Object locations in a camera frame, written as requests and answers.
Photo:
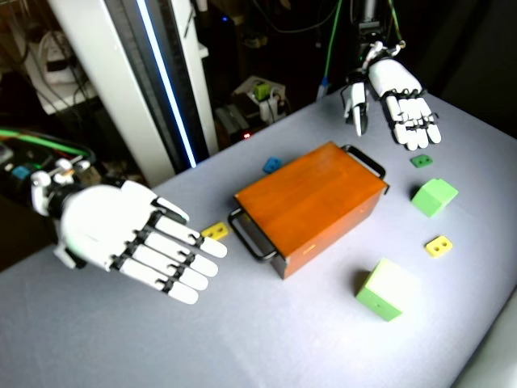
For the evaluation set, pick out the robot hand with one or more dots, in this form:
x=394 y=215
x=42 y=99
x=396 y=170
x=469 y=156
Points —
x=389 y=77
x=101 y=226

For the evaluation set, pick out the green two-hole tile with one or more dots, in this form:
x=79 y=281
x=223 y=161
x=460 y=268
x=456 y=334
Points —
x=421 y=165

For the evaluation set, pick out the yellow two-hole tile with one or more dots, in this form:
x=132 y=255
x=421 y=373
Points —
x=216 y=231
x=438 y=254

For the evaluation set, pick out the blue two-hole tile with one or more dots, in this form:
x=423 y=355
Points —
x=271 y=165

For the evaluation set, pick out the white power strip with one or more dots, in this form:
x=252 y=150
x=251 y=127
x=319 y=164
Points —
x=266 y=107

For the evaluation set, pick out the green foam cube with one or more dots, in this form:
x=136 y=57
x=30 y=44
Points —
x=432 y=198
x=383 y=291

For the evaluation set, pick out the grey device with red light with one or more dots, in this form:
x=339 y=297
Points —
x=234 y=121

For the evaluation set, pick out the white column with blue light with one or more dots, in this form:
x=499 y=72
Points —
x=105 y=60

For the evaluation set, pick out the grey table cloth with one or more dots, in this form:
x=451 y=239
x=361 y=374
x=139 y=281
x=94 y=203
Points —
x=242 y=331

